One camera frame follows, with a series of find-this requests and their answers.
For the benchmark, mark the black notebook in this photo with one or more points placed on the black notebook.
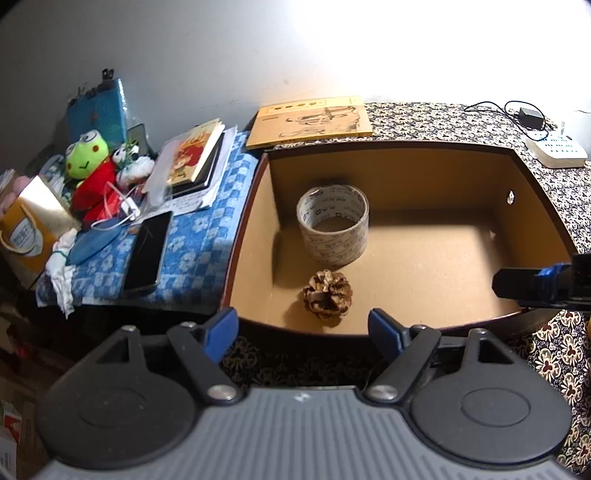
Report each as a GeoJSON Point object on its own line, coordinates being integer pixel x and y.
{"type": "Point", "coordinates": [217, 168]}

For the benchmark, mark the black smartphone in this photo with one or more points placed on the black smartphone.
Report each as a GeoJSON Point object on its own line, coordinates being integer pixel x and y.
{"type": "Point", "coordinates": [147, 254]}

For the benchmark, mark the brown wooden drawer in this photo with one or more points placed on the brown wooden drawer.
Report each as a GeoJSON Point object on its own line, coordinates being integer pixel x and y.
{"type": "Point", "coordinates": [415, 258]}

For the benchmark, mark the yellow illustrated book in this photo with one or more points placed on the yellow illustrated book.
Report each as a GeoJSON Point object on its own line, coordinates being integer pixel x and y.
{"type": "Point", "coordinates": [314, 122]}

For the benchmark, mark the blue tin box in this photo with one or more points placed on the blue tin box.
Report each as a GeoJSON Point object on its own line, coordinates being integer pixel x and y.
{"type": "Point", "coordinates": [99, 115]}

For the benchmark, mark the gold paper gift bag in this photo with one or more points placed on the gold paper gift bag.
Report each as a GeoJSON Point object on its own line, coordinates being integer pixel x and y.
{"type": "Point", "coordinates": [27, 230]}

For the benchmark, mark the blue checkered cloth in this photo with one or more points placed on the blue checkered cloth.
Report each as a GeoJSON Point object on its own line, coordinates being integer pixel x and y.
{"type": "Point", "coordinates": [198, 249]}

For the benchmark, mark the black power adapter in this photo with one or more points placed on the black power adapter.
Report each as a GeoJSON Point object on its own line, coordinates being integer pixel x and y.
{"type": "Point", "coordinates": [531, 118]}

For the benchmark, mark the green frog plush toy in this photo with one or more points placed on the green frog plush toy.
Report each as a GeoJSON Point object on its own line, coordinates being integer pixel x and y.
{"type": "Point", "coordinates": [85, 152]}

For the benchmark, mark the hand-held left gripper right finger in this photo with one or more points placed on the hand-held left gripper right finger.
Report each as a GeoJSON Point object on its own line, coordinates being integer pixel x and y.
{"type": "Point", "coordinates": [382, 330]}

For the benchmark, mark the light blue striped cloth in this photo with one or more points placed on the light blue striped cloth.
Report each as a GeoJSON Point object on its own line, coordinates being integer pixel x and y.
{"type": "Point", "coordinates": [53, 166]}

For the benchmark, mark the white power strip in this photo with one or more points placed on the white power strip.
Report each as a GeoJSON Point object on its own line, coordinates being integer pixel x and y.
{"type": "Point", "coordinates": [558, 152]}

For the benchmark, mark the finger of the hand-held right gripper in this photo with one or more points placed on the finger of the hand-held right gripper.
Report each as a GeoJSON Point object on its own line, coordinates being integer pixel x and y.
{"type": "Point", "coordinates": [531, 282]}

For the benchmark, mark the brown pine cone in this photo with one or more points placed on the brown pine cone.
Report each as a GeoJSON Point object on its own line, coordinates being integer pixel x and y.
{"type": "Point", "coordinates": [328, 295]}

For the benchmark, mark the crumpled white tissue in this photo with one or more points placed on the crumpled white tissue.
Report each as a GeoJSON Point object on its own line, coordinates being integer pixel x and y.
{"type": "Point", "coordinates": [62, 277]}

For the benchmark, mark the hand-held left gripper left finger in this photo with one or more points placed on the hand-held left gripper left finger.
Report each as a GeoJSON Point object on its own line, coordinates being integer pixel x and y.
{"type": "Point", "coordinates": [224, 325]}

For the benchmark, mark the pink soft object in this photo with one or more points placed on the pink soft object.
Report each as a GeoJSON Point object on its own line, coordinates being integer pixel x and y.
{"type": "Point", "coordinates": [16, 187]}

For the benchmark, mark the blue face mask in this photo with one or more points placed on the blue face mask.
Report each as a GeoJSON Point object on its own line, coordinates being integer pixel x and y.
{"type": "Point", "coordinates": [92, 244]}

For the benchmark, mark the small panda plush toy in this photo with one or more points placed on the small panda plush toy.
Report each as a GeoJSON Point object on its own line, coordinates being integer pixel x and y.
{"type": "Point", "coordinates": [134, 168]}

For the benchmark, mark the red cartoon cover book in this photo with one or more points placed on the red cartoon cover book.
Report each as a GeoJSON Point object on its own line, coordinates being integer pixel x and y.
{"type": "Point", "coordinates": [194, 152]}

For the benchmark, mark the printed packing tape roll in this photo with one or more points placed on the printed packing tape roll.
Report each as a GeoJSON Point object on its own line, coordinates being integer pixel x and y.
{"type": "Point", "coordinates": [332, 242]}

